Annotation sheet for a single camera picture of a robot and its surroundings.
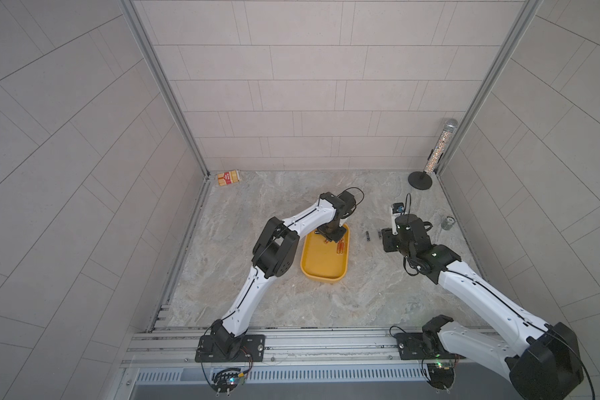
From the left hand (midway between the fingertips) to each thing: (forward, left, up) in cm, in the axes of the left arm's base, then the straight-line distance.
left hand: (333, 235), depth 97 cm
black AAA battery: (-1, -13, +2) cm, 13 cm away
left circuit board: (-45, +32, -1) cm, 56 cm away
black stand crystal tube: (+27, -42, +4) cm, 50 cm away
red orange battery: (-6, -2, +3) cm, 7 cm away
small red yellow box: (+28, +47, +3) cm, 54 cm away
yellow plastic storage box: (-11, +4, 0) cm, 12 cm away
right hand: (-6, -16, +15) cm, 22 cm away
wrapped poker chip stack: (+3, -44, +6) cm, 44 cm away
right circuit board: (-45, -27, +2) cm, 52 cm away
